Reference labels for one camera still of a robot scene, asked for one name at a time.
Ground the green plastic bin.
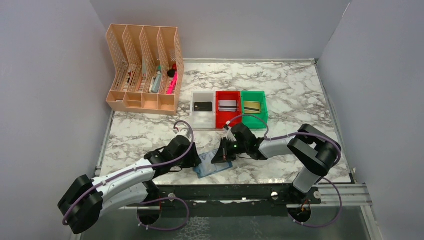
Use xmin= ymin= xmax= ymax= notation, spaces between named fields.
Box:
xmin=240 ymin=90 xmax=269 ymax=129

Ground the white plastic bin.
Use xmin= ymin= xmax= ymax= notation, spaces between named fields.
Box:
xmin=189 ymin=91 xmax=216 ymax=130

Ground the red plastic bin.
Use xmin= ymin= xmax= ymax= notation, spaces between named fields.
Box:
xmin=215 ymin=91 xmax=242 ymax=129

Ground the blue leather card holder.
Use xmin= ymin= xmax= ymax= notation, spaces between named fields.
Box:
xmin=193 ymin=149 xmax=218 ymax=179

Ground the white striped card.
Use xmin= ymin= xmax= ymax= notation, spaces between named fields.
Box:
xmin=218 ymin=100 xmax=238 ymax=112

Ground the peach plastic file organizer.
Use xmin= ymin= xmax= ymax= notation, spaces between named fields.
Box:
xmin=106 ymin=24 xmax=185 ymax=115

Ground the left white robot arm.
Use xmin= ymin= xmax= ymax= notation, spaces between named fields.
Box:
xmin=57 ymin=135 xmax=200 ymax=235

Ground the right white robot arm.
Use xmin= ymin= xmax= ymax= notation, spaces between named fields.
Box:
xmin=211 ymin=123 xmax=342 ymax=194

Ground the gold credit card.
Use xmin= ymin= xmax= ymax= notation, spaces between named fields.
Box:
xmin=243 ymin=101 xmax=262 ymax=114

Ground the black credit card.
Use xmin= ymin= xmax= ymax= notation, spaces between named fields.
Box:
xmin=193 ymin=101 xmax=213 ymax=112

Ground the pink highlighter pen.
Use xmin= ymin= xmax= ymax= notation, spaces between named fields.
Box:
xmin=166 ymin=71 xmax=178 ymax=95

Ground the teal grey stapler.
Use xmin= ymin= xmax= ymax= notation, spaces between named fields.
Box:
xmin=149 ymin=65 xmax=163 ymax=94

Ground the black binder clip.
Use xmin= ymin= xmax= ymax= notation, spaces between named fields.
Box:
xmin=167 ymin=68 xmax=177 ymax=79

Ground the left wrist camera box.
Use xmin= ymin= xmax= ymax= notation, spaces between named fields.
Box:
xmin=177 ymin=128 xmax=193 ymax=140

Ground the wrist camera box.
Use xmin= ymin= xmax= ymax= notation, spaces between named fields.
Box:
xmin=177 ymin=128 xmax=193 ymax=140
xmin=223 ymin=125 xmax=236 ymax=142

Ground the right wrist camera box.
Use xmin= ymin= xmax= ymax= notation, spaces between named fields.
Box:
xmin=223 ymin=125 xmax=236 ymax=142

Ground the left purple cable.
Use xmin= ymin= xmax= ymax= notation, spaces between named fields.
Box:
xmin=62 ymin=120 xmax=195 ymax=232

